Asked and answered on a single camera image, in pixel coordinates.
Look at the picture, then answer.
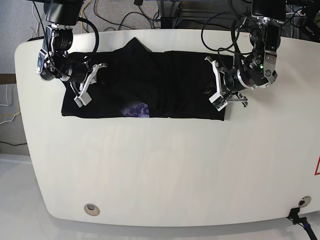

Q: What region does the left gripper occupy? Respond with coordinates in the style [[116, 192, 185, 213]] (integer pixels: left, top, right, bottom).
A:
[[204, 56, 255, 108]]

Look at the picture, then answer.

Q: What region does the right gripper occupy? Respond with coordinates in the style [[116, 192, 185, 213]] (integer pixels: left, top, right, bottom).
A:
[[58, 58, 108, 99]]

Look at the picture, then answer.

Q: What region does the black T-shirt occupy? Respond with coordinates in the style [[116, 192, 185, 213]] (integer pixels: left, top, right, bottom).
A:
[[61, 38, 225, 121]]

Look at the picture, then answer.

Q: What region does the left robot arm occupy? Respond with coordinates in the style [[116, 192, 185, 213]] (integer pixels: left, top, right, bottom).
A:
[[205, 0, 286, 112]]

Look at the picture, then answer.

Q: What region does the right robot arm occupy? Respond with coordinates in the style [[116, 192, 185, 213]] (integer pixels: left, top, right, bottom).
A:
[[36, 0, 107, 107]]

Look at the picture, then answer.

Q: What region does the black flat bar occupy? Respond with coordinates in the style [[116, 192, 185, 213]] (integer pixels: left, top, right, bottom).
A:
[[27, 36, 44, 42]]

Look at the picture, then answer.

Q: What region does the red warning triangle sticker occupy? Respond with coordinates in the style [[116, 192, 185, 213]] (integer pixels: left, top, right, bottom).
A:
[[314, 157, 320, 176]]

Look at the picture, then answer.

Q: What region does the silver table grommet left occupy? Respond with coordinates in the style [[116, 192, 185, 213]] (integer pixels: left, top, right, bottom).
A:
[[84, 203, 100, 217]]

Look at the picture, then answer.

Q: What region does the silver table grommet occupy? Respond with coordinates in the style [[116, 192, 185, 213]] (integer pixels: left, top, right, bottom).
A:
[[84, 203, 100, 217], [298, 195, 312, 208]]

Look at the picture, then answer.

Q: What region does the silver table grommet right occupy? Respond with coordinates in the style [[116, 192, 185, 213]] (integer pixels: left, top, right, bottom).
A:
[[298, 195, 312, 208]]

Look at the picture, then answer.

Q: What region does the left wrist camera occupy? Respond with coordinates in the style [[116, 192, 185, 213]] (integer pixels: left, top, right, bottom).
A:
[[209, 94, 228, 112]]

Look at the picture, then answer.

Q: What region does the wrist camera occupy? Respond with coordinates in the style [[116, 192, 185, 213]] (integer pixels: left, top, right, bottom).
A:
[[209, 94, 228, 112], [74, 92, 92, 108]]

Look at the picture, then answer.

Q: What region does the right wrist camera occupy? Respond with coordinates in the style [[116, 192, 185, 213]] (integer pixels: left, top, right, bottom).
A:
[[74, 92, 92, 108]]

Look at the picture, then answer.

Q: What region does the yellow cable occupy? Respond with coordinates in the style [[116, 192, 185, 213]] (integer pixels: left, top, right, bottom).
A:
[[80, 0, 92, 33]]

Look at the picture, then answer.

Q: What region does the white cable left floor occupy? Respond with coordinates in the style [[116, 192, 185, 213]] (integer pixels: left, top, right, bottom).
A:
[[0, 84, 20, 125]]

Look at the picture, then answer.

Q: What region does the aluminium frame post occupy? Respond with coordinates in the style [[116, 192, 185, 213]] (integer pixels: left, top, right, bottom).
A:
[[156, 0, 181, 29]]

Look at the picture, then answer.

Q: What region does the black clamp with cable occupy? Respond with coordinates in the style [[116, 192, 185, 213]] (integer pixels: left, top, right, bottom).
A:
[[287, 207, 318, 240]]

